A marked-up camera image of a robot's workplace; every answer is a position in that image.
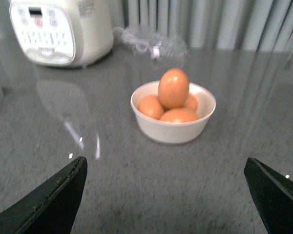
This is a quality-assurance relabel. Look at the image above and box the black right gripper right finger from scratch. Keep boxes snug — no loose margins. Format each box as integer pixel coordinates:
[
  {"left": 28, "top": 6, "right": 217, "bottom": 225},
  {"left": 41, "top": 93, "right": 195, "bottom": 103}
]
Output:
[{"left": 244, "top": 157, "right": 293, "bottom": 234}]

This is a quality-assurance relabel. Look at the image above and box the brown egg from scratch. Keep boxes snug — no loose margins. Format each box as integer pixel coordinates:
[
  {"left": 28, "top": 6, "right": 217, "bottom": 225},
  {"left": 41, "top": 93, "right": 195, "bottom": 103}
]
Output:
[
  {"left": 183, "top": 93, "right": 198, "bottom": 112},
  {"left": 137, "top": 95, "right": 165, "bottom": 120},
  {"left": 158, "top": 68, "right": 189, "bottom": 109},
  {"left": 159, "top": 108, "right": 200, "bottom": 123}
]

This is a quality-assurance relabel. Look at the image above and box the white power cable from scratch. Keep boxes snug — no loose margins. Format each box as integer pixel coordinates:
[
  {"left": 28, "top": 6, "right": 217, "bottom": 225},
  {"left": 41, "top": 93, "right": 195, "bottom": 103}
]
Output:
[{"left": 112, "top": 26, "right": 162, "bottom": 59}]

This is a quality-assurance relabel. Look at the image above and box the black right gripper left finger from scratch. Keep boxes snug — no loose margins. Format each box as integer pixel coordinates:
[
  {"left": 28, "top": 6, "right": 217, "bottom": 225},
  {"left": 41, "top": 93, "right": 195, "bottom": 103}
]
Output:
[{"left": 0, "top": 156, "right": 87, "bottom": 234}]

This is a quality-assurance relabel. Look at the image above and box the clear plastic bag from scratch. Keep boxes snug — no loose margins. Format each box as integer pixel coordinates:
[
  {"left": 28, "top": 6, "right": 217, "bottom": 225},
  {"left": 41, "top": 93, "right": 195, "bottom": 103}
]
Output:
[{"left": 120, "top": 27, "right": 188, "bottom": 61}]

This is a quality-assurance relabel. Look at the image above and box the brown egg back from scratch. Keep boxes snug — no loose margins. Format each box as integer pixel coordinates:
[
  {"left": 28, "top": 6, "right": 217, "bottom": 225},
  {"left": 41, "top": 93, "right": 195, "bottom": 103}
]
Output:
[{"left": 183, "top": 93, "right": 198, "bottom": 112}]

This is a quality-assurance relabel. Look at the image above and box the brown egg front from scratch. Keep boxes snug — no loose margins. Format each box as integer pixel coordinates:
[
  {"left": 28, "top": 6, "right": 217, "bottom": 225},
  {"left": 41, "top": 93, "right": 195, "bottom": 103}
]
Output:
[{"left": 159, "top": 108, "right": 200, "bottom": 123}]

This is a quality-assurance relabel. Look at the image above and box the cream soy milk maker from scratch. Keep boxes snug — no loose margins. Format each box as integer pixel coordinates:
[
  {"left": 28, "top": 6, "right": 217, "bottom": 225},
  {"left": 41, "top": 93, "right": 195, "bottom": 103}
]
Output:
[{"left": 9, "top": 0, "right": 114, "bottom": 67}]

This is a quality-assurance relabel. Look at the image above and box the white round bowl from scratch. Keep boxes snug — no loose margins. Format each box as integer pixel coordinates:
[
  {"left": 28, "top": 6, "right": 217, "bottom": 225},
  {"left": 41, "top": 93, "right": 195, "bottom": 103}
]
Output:
[{"left": 130, "top": 81, "right": 216, "bottom": 144}]

